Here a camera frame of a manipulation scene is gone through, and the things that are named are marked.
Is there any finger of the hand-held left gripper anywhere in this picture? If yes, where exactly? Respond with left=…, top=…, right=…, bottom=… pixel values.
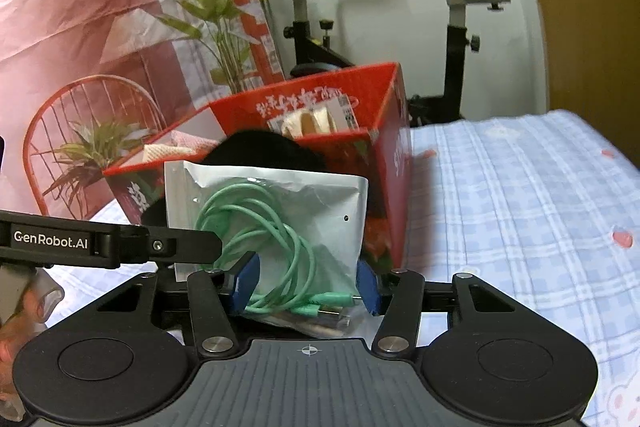
left=147, top=228, right=224, bottom=266

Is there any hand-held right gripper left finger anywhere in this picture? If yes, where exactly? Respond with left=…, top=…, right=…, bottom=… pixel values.
left=94, top=253, right=262, bottom=361

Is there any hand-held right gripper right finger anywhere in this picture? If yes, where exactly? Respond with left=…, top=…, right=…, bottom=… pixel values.
left=357, top=259, right=522, bottom=359

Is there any silver pouch with green cable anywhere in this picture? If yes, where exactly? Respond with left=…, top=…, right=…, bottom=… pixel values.
left=164, top=160, right=370, bottom=339

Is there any red cardboard box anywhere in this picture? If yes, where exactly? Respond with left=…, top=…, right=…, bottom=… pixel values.
left=102, top=62, right=414, bottom=271

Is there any black soft cloth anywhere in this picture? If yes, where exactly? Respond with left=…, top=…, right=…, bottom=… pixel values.
left=140, top=129, right=327, bottom=228

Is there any person's left hand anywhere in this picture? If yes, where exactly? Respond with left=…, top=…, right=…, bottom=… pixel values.
left=0, top=269, right=67, bottom=424

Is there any pale pink packet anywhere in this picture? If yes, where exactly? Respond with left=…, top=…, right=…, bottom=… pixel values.
left=141, top=132, right=227, bottom=162

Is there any blue plaid bedsheet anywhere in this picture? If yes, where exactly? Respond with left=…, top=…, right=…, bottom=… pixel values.
left=50, top=109, right=640, bottom=427

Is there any beige striped packet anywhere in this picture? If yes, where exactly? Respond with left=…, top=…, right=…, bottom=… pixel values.
left=269, top=106, right=347, bottom=138

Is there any black exercise bike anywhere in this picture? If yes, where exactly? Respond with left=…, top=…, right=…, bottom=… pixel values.
left=247, top=0, right=512, bottom=128

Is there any wooden door panel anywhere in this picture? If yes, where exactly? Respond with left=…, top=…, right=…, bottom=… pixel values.
left=514, top=0, right=640, bottom=124

